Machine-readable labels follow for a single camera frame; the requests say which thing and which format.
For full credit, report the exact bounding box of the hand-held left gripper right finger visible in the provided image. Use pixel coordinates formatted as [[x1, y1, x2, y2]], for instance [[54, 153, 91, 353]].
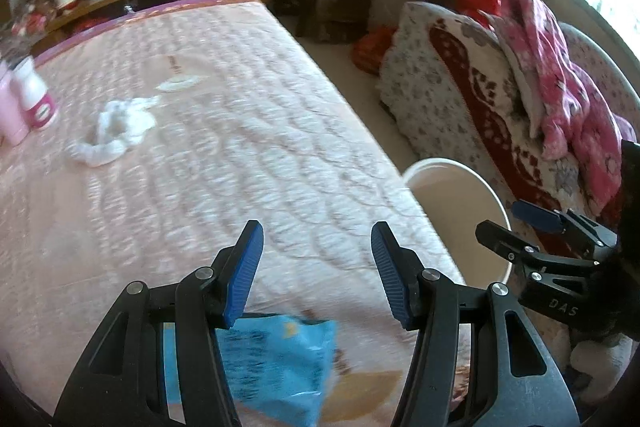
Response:
[[371, 222, 581, 427]]

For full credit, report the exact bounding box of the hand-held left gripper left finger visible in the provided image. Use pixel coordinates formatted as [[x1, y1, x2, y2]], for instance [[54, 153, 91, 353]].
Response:
[[52, 219, 265, 427]]

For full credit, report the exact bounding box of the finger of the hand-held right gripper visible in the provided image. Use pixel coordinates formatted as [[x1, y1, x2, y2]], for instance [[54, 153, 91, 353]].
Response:
[[511, 199, 621, 264], [475, 219, 598, 280]]

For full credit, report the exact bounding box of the white bucket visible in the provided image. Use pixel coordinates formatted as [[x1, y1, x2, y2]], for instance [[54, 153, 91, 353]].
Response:
[[401, 158, 513, 288]]

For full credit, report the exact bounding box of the blue plastic packet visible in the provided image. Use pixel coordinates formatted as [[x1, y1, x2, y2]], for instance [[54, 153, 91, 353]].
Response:
[[162, 313, 338, 427]]

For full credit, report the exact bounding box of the pink patterned garment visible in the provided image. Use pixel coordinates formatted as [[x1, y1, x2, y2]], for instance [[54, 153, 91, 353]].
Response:
[[500, 0, 623, 160]]

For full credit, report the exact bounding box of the floral quilt with red pattern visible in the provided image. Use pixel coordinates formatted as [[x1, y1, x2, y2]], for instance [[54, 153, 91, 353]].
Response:
[[377, 1, 640, 228]]

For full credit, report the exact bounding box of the crumpled white tissue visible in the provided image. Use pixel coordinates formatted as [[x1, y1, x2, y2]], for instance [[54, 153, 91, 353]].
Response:
[[67, 96, 162, 168]]

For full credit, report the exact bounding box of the red bag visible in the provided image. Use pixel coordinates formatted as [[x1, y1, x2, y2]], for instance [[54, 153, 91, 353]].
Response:
[[352, 26, 401, 75]]

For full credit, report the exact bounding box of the white bottle with pink label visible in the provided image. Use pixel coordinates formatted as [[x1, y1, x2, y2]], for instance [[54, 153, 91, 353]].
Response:
[[11, 57, 60, 132]]

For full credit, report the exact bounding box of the pink insulated bottle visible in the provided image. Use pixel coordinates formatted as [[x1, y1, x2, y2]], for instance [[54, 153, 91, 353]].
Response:
[[0, 59, 30, 145]]

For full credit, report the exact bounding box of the pile of clear plastic bags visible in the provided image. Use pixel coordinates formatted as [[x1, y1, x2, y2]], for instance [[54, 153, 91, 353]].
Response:
[[10, 0, 66, 38]]

